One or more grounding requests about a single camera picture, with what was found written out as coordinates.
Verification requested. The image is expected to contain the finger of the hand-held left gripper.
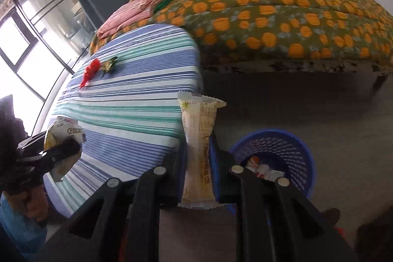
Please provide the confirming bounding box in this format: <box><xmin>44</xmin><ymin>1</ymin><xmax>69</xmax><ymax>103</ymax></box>
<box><xmin>37</xmin><ymin>138</ymin><xmax>82</xmax><ymax>173</ymax></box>
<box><xmin>18</xmin><ymin>132</ymin><xmax>47</xmax><ymax>156</ymax></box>

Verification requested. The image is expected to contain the cream snack wrapper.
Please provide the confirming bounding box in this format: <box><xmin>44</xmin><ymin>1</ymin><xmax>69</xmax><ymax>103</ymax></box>
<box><xmin>177</xmin><ymin>90</ymin><xmax>227</xmax><ymax>209</ymax></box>

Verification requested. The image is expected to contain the blue green striped tablecloth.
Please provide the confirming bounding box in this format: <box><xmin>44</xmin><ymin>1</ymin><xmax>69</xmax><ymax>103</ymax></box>
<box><xmin>43</xmin><ymin>24</ymin><xmax>205</xmax><ymax>218</ymax></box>

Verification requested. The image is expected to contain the crumpled red wrapper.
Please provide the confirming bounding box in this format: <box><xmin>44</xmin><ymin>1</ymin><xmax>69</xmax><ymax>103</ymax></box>
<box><xmin>79</xmin><ymin>58</ymin><xmax>102</xmax><ymax>89</ymax></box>

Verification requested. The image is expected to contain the orange white crumpled wrapper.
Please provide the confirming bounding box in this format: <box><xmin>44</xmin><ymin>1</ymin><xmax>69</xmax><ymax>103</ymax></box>
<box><xmin>246</xmin><ymin>156</ymin><xmax>287</xmax><ymax>183</ymax></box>

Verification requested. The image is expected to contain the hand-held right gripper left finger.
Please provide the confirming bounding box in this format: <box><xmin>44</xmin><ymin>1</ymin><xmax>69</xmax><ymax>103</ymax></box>
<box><xmin>35</xmin><ymin>139</ymin><xmax>188</xmax><ymax>262</ymax></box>

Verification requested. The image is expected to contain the person's left hand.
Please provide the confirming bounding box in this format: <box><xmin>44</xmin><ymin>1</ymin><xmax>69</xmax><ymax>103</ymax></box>
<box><xmin>9</xmin><ymin>185</ymin><xmax>50</xmax><ymax>227</ymax></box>

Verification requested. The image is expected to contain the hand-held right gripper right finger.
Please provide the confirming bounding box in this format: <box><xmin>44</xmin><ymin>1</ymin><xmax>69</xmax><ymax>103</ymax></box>
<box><xmin>209</xmin><ymin>133</ymin><xmax>360</xmax><ymax>262</ymax></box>

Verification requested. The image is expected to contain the blue plastic mesh basket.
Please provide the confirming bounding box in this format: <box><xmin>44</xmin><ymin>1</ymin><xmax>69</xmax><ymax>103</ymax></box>
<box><xmin>228</xmin><ymin>128</ymin><xmax>317</xmax><ymax>216</ymax></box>

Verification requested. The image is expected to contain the small green wrapper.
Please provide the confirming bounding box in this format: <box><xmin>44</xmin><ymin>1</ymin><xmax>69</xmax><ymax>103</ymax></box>
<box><xmin>103</xmin><ymin>56</ymin><xmax>119</xmax><ymax>74</ymax></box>

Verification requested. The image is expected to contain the yellow white snack bag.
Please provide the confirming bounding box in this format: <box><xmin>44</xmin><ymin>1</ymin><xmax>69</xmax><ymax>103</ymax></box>
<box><xmin>44</xmin><ymin>116</ymin><xmax>87</xmax><ymax>183</ymax></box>

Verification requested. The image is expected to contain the glass sliding door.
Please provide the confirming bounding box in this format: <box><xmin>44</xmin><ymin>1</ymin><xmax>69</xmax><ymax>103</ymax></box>
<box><xmin>0</xmin><ymin>0</ymin><xmax>99</xmax><ymax>140</ymax></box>

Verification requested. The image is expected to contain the person's left forearm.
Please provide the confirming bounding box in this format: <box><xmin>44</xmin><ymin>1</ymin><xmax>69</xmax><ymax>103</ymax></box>
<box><xmin>0</xmin><ymin>193</ymin><xmax>48</xmax><ymax>253</ymax></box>

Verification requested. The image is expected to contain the dark cloth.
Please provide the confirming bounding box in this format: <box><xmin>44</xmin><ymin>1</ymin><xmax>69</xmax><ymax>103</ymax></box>
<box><xmin>0</xmin><ymin>95</ymin><xmax>29</xmax><ymax>143</ymax></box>

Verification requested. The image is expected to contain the bed with orange floral quilt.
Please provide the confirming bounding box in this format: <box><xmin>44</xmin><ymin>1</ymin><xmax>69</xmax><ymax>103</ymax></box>
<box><xmin>90</xmin><ymin>0</ymin><xmax>393</xmax><ymax>75</ymax></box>

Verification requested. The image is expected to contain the folded pink striped blanket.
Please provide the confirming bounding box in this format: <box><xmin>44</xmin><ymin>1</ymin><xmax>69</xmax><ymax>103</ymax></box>
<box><xmin>97</xmin><ymin>0</ymin><xmax>172</xmax><ymax>38</ymax></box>

